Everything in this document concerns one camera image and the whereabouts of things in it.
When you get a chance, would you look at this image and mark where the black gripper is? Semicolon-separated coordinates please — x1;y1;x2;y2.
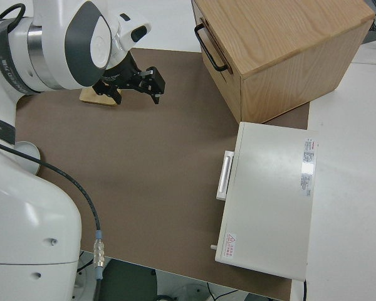
93;52;166;106

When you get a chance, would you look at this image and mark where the gray plate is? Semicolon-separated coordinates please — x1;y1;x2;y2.
14;140;44;176

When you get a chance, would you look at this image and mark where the light wooden cutting board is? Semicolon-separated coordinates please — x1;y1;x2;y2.
79;87;126;108

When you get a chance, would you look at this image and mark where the brown table mat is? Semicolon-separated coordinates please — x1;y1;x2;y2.
14;48;311;300

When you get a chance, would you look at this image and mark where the wooden drawer cabinet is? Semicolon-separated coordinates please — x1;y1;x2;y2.
192;0;376;125

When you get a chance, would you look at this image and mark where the white toaster oven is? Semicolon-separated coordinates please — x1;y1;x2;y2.
209;121;320;282

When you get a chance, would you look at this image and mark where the red triangle warning sticker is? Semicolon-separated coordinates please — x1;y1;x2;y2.
226;233;238;258

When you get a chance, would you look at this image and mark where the long printed spec label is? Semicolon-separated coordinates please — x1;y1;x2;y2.
300;137;318;198

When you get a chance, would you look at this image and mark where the black drawer handle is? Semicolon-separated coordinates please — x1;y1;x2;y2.
194;24;230;73

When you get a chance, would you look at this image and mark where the black cable with metal connector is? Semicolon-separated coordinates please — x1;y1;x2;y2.
0;137;108;301

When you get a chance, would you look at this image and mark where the white oven door handle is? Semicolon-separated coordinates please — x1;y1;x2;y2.
216;150;236;201

